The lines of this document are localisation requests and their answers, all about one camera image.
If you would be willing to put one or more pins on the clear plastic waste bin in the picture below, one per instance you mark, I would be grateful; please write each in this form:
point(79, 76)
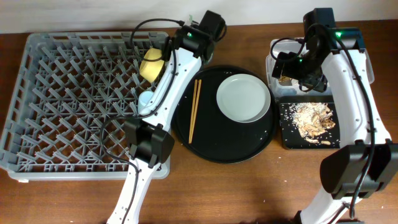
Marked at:
point(288, 88)

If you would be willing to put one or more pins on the yellow bowl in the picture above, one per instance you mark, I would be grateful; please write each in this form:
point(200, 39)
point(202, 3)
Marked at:
point(152, 65)

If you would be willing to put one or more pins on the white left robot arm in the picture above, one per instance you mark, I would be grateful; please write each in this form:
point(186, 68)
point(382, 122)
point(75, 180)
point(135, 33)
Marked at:
point(148, 134)

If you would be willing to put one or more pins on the grey plastic dishwasher rack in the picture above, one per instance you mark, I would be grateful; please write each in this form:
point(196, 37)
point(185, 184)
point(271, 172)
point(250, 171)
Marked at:
point(63, 122)

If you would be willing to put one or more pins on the grey round plate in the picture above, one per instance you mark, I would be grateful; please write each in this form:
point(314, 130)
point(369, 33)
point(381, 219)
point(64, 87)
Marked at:
point(243, 98)

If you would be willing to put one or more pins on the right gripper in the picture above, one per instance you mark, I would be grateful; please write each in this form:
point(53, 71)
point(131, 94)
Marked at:
point(316, 83)

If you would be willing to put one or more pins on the peanut shells and rice scraps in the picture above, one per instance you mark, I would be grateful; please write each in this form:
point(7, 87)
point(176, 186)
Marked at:
point(312, 120)

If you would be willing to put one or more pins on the blue plastic cup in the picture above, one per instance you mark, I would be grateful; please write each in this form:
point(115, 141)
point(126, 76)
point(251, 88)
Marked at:
point(143, 100)

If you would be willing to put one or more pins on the round black serving tray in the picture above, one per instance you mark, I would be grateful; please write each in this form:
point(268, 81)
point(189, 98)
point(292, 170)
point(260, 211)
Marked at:
point(216, 138)

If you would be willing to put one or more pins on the black rectangular waste tray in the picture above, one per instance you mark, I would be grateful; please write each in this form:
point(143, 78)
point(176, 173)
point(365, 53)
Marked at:
point(291, 138)

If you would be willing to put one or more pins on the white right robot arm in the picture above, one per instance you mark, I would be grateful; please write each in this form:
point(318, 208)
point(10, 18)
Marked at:
point(336, 58)

